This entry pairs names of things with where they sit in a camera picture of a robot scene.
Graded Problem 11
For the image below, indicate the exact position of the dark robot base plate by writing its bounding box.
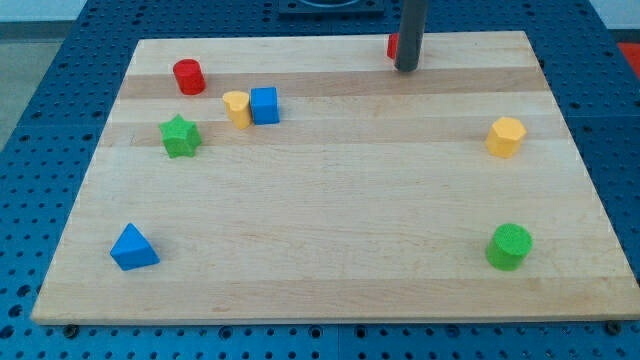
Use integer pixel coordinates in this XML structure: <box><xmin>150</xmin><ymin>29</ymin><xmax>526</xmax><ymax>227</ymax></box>
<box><xmin>277</xmin><ymin>0</ymin><xmax>385</xmax><ymax>16</ymax></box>

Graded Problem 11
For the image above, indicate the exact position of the blue triangle block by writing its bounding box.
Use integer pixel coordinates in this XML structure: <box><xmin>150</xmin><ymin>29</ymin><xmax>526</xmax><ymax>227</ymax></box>
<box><xmin>110</xmin><ymin>223</ymin><xmax>160</xmax><ymax>271</ymax></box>

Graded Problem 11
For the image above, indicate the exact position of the red cylinder block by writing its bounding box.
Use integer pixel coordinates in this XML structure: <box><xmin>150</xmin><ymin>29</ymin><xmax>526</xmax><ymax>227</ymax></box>
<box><xmin>173</xmin><ymin>59</ymin><xmax>206</xmax><ymax>95</ymax></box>

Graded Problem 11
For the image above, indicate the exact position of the yellow hexagon block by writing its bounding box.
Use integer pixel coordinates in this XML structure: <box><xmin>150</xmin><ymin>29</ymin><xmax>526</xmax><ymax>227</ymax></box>
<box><xmin>485</xmin><ymin>117</ymin><xmax>527</xmax><ymax>158</ymax></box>

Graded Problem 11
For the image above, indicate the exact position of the wooden board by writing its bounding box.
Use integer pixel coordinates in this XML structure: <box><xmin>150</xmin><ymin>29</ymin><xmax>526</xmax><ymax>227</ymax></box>
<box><xmin>32</xmin><ymin>31</ymin><xmax>639</xmax><ymax>325</ymax></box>

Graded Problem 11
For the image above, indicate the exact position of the yellow heart block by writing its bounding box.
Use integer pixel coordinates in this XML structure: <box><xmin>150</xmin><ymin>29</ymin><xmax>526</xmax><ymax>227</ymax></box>
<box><xmin>222</xmin><ymin>91</ymin><xmax>253</xmax><ymax>129</ymax></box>

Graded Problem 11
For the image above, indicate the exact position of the green cylinder block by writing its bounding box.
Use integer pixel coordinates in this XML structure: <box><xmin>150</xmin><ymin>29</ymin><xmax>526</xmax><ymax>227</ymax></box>
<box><xmin>485</xmin><ymin>223</ymin><xmax>533</xmax><ymax>271</ymax></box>

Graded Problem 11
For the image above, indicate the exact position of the green star block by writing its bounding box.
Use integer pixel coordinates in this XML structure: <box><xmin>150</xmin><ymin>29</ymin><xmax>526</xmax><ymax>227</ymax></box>
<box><xmin>158</xmin><ymin>114</ymin><xmax>202</xmax><ymax>158</ymax></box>

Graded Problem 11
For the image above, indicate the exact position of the blue cube block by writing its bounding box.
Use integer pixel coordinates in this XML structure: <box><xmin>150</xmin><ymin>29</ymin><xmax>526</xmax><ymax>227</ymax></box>
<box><xmin>250</xmin><ymin>87</ymin><xmax>280</xmax><ymax>125</ymax></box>

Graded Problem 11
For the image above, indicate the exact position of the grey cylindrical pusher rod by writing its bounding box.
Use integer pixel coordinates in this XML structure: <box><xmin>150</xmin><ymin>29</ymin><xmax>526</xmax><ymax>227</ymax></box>
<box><xmin>394</xmin><ymin>0</ymin><xmax>428</xmax><ymax>73</ymax></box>

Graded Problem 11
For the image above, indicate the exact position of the red block behind rod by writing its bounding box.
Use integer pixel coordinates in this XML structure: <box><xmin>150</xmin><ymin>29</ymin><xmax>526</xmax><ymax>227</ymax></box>
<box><xmin>386</xmin><ymin>33</ymin><xmax>399</xmax><ymax>60</ymax></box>

